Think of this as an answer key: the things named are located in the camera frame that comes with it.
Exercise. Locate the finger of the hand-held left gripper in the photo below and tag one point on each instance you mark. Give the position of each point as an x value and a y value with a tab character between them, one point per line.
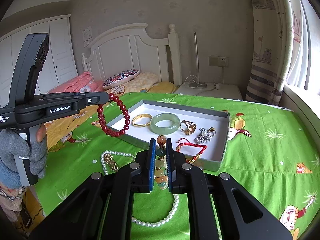
95	98

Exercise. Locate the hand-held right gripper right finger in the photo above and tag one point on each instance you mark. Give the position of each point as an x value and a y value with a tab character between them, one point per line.
170	165

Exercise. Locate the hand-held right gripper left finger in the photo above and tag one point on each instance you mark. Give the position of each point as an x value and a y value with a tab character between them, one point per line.
152	165

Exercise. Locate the pale green jade bangle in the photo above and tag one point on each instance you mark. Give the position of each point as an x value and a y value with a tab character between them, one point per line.
163	130

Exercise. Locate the gold bangle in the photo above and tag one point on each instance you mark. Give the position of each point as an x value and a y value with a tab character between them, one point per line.
140	124

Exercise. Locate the silver rhinestone pearl brooch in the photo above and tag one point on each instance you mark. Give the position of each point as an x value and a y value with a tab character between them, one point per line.
203	136

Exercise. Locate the shallow grey cardboard box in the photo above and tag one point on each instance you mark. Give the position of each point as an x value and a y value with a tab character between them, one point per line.
160	107

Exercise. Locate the person's left forearm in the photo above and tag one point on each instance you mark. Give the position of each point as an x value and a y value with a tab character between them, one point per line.
10	197

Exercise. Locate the person's left hand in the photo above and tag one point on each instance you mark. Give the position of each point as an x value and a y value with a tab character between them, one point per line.
10	150

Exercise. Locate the pink floral quilt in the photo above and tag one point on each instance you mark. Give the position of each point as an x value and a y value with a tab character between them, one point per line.
75	83

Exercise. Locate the embroidered round pillow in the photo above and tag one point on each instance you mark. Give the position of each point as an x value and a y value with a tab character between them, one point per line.
120	78

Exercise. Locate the yellow printed bedsheet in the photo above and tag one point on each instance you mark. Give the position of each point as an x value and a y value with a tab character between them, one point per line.
62	130

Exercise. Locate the white wooden headboard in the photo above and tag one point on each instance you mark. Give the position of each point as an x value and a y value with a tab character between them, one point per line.
117	55

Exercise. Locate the white wardrobe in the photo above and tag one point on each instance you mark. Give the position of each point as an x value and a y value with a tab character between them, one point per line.
62	55

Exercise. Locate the yellow patterned pillow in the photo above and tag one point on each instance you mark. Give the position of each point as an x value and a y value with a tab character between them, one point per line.
147	78

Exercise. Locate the green printed bedsheet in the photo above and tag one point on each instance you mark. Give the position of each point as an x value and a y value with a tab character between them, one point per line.
250	167

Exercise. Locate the white nightstand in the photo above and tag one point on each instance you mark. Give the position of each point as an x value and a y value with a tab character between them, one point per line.
225	92

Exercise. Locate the printed beige curtain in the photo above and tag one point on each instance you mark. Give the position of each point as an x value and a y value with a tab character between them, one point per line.
262	80

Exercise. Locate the white windowsill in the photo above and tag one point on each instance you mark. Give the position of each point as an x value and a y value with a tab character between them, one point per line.
305	105

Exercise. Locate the window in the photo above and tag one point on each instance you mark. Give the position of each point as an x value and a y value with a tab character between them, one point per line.
312	55

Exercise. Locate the paper notice on wall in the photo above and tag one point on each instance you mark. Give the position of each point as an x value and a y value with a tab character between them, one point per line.
87	33

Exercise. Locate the wall power socket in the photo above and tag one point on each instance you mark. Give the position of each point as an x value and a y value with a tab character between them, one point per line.
218	61

